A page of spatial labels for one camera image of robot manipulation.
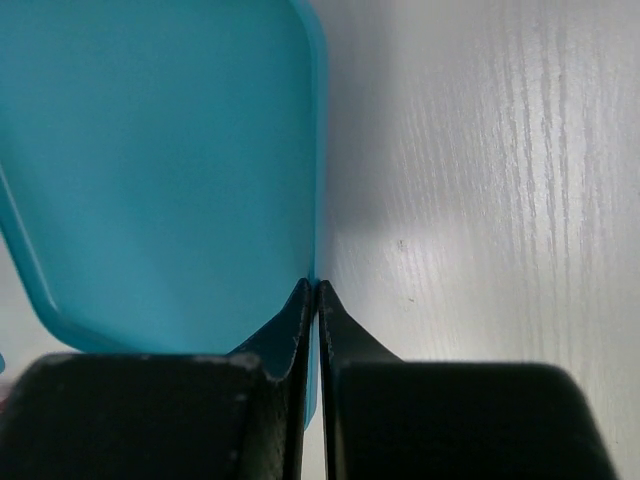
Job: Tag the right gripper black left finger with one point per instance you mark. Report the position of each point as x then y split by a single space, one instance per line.
144 416

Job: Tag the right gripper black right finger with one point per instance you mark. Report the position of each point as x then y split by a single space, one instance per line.
386 418

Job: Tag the teal tin lid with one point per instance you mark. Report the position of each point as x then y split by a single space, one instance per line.
161 163

